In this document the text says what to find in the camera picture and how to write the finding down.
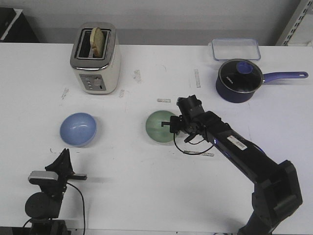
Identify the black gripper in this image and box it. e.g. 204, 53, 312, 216
161, 95, 207, 143
39, 148, 87, 196

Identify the green bowl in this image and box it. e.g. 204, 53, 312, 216
145, 110, 175, 143

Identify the blue bowl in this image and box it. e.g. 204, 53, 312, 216
59, 113, 97, 147

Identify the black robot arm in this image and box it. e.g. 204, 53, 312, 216
161, 95, 303, 235
24, 148, 87, 235

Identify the cream and chrome toaster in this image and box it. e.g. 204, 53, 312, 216
70, 22, 121, 94

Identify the dark blue saucepan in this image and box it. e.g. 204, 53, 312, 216
216, 59, 309, 103

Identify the glass pot lid blue knob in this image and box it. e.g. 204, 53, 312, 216
217, 59, 263, 94

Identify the clear plastic food container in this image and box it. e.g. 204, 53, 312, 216
208, 38, 261, 61

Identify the slice of toast bread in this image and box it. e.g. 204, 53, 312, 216
89, 27, 104, 58

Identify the black box in corner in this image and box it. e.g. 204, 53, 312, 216
0, 7, 40, 43

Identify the black camera cable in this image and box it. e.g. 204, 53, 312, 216
173, 132, 215, 156
66, 182, 86, 233

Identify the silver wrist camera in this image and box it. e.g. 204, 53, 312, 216
28, 171, 59, 185

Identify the white slotted shelf rail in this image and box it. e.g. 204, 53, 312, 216
275, 0, 313, 47

